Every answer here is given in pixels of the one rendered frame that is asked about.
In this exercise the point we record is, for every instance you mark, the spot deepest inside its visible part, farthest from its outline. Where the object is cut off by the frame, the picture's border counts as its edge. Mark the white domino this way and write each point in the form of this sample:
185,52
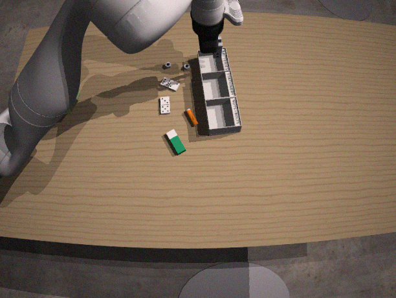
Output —
165,105
170,84

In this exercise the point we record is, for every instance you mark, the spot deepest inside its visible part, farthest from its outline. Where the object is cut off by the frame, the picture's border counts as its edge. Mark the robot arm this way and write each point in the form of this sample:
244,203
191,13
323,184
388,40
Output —
49,83

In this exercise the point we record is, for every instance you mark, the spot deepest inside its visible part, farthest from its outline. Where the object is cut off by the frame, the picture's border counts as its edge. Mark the green and white eraser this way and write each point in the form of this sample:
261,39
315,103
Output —
176,142

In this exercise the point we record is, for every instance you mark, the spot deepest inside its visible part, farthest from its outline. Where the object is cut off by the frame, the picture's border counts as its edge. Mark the grey three-compartment bin rack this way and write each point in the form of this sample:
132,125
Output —
215,84

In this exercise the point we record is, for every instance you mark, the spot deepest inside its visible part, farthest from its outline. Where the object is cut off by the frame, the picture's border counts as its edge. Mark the orange aa battery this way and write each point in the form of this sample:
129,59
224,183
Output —
191,116

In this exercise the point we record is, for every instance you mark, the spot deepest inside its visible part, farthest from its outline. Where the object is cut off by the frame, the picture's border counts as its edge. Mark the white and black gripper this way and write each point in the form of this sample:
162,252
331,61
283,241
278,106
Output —
208,24

